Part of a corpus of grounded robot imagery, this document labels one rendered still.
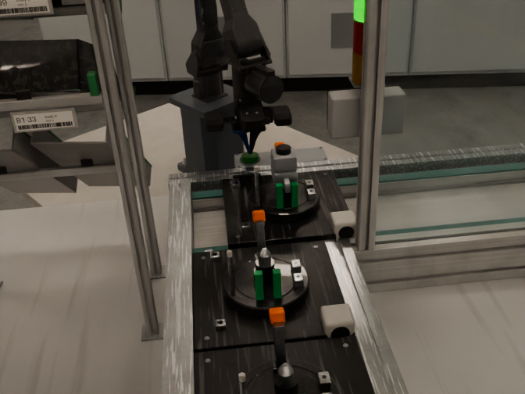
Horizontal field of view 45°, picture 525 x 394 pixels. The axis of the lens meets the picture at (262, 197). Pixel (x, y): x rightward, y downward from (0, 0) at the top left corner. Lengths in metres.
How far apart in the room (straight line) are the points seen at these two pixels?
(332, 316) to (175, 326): 0.24
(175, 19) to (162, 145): 2.51
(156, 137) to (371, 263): 0.87
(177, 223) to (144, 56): 3.16
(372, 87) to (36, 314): 0.73
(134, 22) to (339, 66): 1.35
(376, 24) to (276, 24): 3.22
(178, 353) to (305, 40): 3.39
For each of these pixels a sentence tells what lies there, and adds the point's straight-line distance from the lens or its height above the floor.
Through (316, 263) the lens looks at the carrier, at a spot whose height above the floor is 0.97.
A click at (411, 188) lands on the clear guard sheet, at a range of 1.12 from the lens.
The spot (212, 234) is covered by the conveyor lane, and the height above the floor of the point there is 0.92.
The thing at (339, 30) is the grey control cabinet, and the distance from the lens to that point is 4.18.
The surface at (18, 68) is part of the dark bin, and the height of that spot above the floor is 1.34.
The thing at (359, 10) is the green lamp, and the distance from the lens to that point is 0.99.
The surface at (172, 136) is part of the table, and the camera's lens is 1.82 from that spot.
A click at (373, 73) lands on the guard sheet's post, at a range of 0.99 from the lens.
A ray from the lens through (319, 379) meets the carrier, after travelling 0.86.
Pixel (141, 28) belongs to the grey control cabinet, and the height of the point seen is 0.47.
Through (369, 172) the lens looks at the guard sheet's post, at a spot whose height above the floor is 1.11.
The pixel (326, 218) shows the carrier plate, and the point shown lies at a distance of 1.21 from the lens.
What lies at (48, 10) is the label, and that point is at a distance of 0.88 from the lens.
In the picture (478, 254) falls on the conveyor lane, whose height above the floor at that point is 0.93.
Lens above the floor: 1.64
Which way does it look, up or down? 31 degrees down
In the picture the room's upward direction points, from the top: 3 degrees counter-clockwise
